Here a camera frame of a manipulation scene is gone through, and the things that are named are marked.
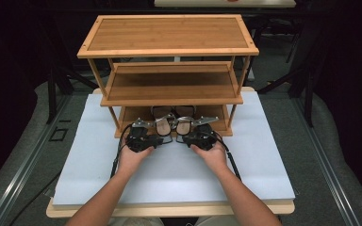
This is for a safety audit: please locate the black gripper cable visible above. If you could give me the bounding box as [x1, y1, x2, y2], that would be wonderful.
[109, 123, 134, 179]
[212, 130, 242, 182]

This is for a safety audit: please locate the person's right hand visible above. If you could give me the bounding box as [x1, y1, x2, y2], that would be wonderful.
[190, 140, 229, 173]

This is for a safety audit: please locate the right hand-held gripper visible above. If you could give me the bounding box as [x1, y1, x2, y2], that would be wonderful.
[182, 116, 220, 152]

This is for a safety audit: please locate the wooden shoe rack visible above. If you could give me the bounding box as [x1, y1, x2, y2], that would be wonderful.
[76, 13, 260, 139]

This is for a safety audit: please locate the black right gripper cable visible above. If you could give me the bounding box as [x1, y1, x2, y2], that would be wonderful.
[212, 130, 242, 182]

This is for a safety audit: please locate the black sandal with silver straps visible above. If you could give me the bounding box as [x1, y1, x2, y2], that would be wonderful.
[173, 105, 200, 144]
[150, 105, 175, 146]

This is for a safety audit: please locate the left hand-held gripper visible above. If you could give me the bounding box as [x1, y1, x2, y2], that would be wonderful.
[125, 117, 165, 154]

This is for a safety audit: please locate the person's left hand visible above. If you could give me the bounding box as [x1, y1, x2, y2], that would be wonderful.
[118, 137, 156, 173]

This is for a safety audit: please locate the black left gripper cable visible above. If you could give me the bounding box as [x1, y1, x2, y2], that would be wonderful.
[109, 123, 134, 179]

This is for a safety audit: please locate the wooden table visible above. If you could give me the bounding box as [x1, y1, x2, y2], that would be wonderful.
[45, 87, 296, 218]

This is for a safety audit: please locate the white foam table mat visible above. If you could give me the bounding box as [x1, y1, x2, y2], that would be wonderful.
[52, 90, 297, 209]

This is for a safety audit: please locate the metal floor rail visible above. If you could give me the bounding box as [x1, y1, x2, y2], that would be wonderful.
[290, 96, 362, 226]
[0, 93, 74, 226]

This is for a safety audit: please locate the black metal stand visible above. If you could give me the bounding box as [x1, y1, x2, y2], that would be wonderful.
[256, 59, 316, 128]
[44, 59, 99, 124]

